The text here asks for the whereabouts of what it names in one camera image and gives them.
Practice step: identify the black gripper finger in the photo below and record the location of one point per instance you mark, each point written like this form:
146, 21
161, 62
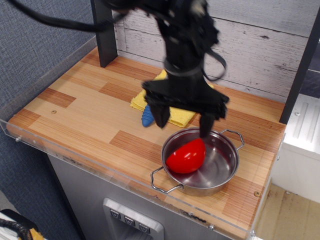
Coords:
206, 123
159, 110

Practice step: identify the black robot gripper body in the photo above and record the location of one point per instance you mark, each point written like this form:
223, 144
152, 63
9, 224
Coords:
186, 89

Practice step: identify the red half tomato bowl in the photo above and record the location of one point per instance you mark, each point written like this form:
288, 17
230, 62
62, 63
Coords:
188, 158

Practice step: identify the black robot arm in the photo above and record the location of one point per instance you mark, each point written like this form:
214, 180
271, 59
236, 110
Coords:
189, 33

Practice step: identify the yellow folded cloth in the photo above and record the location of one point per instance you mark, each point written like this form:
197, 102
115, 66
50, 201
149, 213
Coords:
178, 117

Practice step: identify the clear acrylic table guard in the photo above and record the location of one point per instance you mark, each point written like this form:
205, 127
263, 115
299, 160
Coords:
83, 112

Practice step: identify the white appliance at right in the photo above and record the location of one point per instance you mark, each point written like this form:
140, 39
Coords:
297, 165

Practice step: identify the grey cabinet with dispenser panel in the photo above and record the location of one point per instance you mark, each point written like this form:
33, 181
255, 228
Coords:
107, 207

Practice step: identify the yellow object bottom left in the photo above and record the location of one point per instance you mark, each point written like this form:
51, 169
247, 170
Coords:
32, 234

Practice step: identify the blue handled metal fork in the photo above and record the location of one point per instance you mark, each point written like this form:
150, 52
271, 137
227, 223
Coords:
147, 117

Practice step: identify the steel pan with handles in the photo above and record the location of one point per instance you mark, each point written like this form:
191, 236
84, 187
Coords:
220, 166

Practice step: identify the black vertical post left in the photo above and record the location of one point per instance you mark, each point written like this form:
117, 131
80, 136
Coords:
106, 41

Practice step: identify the black vertical post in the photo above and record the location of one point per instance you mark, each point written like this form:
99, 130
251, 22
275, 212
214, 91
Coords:
106, 41
303, 67

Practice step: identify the black vertical post right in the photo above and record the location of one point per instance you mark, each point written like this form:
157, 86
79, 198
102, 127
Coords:
303, 67

